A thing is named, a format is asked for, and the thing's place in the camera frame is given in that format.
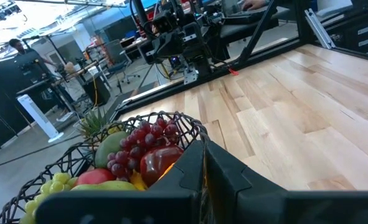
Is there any purple grape bunch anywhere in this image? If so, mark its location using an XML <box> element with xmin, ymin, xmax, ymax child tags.
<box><xmin>106</xmin><ymin>117</ymin><xmax>180</xmax><ymax>181</ymax></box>

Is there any dark red apple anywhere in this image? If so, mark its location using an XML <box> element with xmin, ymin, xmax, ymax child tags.
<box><xmin>139</xmin><ymin>145</ymin><xmax>185</xmax><ymax>187</ymax></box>

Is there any black wire mesh basket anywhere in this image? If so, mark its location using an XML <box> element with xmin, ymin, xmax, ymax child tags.
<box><xmin>0</xmin><ymin>111</ymin><xmax>210</xmax><ymax>224</ymax></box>

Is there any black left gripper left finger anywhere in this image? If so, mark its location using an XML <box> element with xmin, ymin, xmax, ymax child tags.
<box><xmin>35</xmin><ymin>139</ymin><xmax>207</xmax><ymax>224</ymax></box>

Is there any yellow banana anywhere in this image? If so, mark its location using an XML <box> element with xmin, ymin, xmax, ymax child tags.
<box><xmin>128</xmin><ymin>170</ymin><xmax>149</xmax><ymax>192</ymax></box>

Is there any potted succulent plant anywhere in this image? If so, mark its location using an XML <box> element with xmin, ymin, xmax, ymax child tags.
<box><xmin>73</xmin><ymin>107</ymin><xmax>124</xmax><ymax>141</ymax></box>

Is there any black drawer cabinet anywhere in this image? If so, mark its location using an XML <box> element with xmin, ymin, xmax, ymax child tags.
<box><xmin>323</xmin><ymin>9</ymin><xmax>368</xmax><ymax>63</ymax></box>

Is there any black aluminium rig frame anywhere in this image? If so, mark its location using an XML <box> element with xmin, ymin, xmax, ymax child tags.
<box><xmin>108</xmin><ymin>0</ymin><xmax>368</xmax><ymax>124</ymax></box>

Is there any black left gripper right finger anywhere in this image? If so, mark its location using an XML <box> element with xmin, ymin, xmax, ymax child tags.
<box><xmin>205</xmin><ymin>140</ymin><xmax>368</xmax><ymax>224</ymax></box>

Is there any green pear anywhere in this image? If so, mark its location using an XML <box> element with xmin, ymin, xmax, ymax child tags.
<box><xmin>70</xmin><ymin>180</ymin><xmax>138</xmax><ymax>192</ymax></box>

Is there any round red pomegranate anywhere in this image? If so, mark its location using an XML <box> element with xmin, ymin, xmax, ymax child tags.
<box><xmin>75</xmin><ymin>168</ymin><xmax>118</xmax><ymax>187</ymax></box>

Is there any black partition panel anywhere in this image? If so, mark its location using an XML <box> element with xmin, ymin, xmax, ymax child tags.
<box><xmin>0</xmin><ymin>51</ymin><xmax>63</xmax><ymax>159</ymax></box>

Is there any orange bell pepper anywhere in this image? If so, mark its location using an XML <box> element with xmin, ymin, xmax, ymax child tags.
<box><xmin>158</xmin><ymin>162</ymin><xmax>176</xmax><ymax>183</ymax></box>

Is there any person's hand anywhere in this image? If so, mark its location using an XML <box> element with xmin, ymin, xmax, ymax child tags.
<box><xmin>242</xmin><ymin>0</ymin><xmax>270</xmax><ymax>11</ymax></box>

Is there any person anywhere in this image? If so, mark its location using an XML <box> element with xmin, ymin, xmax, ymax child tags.
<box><xmin>8</xmin><ymin>37</ymin><xmax>59</xmax><ymax>82</ymax></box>

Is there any white tower fan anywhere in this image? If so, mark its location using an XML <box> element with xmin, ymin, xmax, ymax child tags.
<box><xmin>16</xmin><ymin>94</ymin><xmax>65</xmax><ymax>143</ymax></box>

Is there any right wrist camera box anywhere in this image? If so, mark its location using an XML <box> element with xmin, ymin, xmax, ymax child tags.
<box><xmin>152</xmin><ymin>11</ymin><xmax>180</xmax><ymax>34</ymax></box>

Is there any grey office chair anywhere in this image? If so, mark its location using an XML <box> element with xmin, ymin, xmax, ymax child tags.
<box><xmin>104</xmin><ymin>39</ymin><xmax>141</xmax><ymax>94</ymax></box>

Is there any green grape bunch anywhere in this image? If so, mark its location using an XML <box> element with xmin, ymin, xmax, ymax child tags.
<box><xmin>18</xmin><ymin>172</ymin><xmax>78</xmax><ymax>224</ymax></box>

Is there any silver aluminium bar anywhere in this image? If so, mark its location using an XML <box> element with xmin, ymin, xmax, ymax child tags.
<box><xmin>304</xmin><ymin>8</ymin><xmax>336</xmax><ymax>50</ymax></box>

